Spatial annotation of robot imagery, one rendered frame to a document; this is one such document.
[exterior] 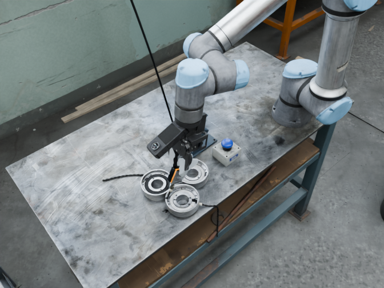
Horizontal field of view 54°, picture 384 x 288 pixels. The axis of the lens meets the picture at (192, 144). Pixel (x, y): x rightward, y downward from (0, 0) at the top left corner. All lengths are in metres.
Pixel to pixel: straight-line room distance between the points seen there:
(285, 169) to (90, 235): 0.86
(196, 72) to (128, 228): 0.53
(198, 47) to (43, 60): 1.75
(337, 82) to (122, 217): 0.77
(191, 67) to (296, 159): 0.91
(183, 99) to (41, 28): 1.76
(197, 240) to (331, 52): 0.78
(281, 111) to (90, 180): 0.73
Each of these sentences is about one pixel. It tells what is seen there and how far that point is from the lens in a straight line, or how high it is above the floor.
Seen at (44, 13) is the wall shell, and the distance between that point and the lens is 2.55.
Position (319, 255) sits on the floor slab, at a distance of 2.08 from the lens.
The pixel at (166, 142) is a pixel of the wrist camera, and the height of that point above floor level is 1.08.
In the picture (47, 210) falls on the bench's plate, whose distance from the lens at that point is 1.28.
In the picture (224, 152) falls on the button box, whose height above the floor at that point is 0.85.
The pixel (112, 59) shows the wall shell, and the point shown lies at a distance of 2.91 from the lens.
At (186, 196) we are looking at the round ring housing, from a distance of 1.19.
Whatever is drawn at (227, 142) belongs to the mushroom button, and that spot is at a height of 0.87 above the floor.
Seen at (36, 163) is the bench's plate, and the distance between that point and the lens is 1.42.
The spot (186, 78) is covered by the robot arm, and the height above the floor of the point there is 1.26.
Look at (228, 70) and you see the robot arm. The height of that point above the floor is 1.24.
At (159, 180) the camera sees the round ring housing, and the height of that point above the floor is 0.82.
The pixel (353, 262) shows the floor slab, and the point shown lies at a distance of 2.12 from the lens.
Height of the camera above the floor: 1.79
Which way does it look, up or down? 47 degrees down
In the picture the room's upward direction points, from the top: 2 degrees counter-clockwise
